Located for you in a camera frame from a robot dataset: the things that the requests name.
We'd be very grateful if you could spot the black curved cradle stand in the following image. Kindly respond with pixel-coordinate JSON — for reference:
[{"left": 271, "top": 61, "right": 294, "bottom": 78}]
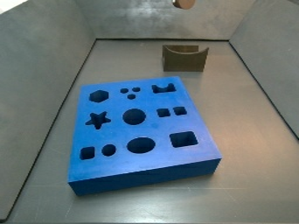
[{"left": 163, "top": 45, "right": 210, "bottom": 72}]

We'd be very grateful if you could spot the brown cylinder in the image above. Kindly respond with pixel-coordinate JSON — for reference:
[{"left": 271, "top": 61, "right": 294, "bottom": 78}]
[{"left": 172, "top": 0, "right": 195, "bottom": 10}]

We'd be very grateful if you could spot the blue foam shape board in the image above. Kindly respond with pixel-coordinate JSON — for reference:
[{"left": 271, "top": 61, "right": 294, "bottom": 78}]
[{"left": 68, "top": 77, "right": 222, "bottom": 195}]

